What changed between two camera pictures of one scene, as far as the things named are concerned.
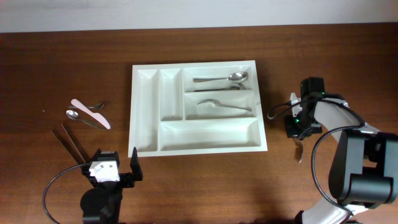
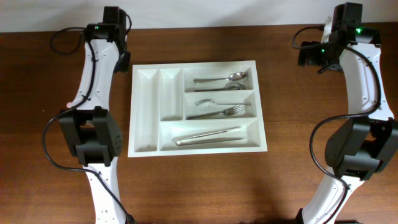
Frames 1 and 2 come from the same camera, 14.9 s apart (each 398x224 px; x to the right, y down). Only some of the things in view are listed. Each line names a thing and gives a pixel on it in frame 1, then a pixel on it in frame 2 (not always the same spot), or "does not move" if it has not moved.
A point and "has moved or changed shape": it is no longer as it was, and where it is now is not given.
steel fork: [299, 150] to [226, 112]
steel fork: [219, 104] has moved or changed shape
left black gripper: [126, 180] to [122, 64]
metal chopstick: [76, 161] to [180, 140]
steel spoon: [236, 77] does not move
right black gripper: [298, 132] to [310, 56]
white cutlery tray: [195, 108] does not move
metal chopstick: [83, 158] has moved or changed shape
